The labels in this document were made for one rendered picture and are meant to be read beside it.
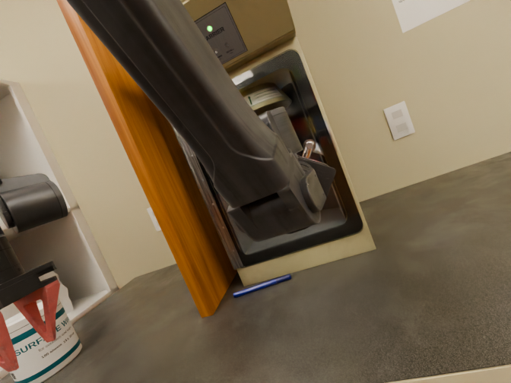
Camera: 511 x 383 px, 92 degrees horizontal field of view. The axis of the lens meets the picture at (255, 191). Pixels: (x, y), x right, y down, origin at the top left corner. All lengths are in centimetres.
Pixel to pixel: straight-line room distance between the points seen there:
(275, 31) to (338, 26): 53
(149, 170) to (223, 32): 30
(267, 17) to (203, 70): 37
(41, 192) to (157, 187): 20
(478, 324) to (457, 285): 8
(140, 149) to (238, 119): 40
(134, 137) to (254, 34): 31
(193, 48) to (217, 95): 3
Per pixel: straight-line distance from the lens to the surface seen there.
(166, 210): 55
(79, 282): 164
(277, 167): 20
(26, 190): 45
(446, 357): 37
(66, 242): 159
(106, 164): 133
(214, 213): 59
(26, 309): 49
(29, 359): 83
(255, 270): 63
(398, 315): 43
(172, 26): 19
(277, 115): 30
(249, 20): 54
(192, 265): 57
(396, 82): 104
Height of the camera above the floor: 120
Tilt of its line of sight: 5 degrees down
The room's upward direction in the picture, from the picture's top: 22 degrees counter-clockwise
